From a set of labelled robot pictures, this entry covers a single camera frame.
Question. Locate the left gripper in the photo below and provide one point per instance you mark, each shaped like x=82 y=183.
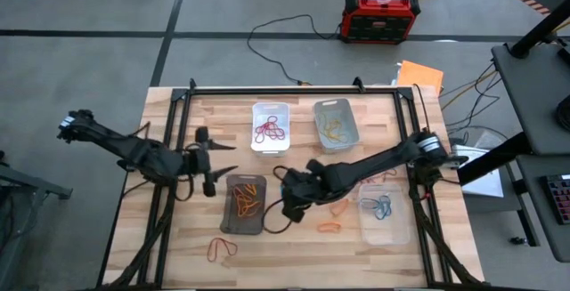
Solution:
x=198 y=164

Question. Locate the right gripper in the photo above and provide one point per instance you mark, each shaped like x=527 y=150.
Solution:
x=307 y=186

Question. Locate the orange rubber band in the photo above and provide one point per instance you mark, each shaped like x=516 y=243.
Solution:
x=249 y=213
x=254 y=203
x=335 y=213
x=319 y=227
x=249 y=189
x=238 y=195

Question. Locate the pile of coloured rubber bands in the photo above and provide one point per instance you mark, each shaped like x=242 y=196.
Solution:
x=334 y=131

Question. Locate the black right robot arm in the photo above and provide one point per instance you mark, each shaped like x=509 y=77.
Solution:
x=378 y=162

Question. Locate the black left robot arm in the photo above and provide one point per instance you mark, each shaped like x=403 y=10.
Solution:
x=120 y=146

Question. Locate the white plastic basket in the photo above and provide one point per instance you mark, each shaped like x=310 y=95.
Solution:
x=260 y=113

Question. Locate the smoky transparent plastic basket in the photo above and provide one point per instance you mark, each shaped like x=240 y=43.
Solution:
x=242 y=226

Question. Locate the light grey plastic basket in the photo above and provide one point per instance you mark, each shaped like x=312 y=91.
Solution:
x=345 y=108

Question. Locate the clear transparent plastic basket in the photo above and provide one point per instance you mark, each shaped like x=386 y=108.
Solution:
x=387 y=233

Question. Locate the orange paper folder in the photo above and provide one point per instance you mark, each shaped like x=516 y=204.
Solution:
x=420 y=77

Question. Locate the red portable power station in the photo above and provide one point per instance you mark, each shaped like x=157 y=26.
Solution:
x=378 y=24

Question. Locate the large white paper sheet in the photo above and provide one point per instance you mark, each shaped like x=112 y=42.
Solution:
x=485 y=186

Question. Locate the grey metal cart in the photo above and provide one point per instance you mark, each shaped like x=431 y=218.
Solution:
x=40 y=185

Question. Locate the black desk crossbar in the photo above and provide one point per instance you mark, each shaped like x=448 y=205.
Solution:
x=494 y=161

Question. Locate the small black floor object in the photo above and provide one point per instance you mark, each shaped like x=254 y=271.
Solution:
x=517 y=240

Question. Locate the grey desk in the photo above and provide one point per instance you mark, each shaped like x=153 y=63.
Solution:
x=530 y=202
x=534 y=95

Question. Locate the black computer keyboard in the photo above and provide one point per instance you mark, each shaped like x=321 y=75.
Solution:
x=559 y=197

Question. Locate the black round desk object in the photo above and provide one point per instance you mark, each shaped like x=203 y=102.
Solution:
x=564 y=113

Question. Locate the black desk pole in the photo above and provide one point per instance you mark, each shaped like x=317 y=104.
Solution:
x=539 y=28

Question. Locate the black frame clamp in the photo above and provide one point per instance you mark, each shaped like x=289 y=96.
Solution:
x=358 y=84
x=192 y=84

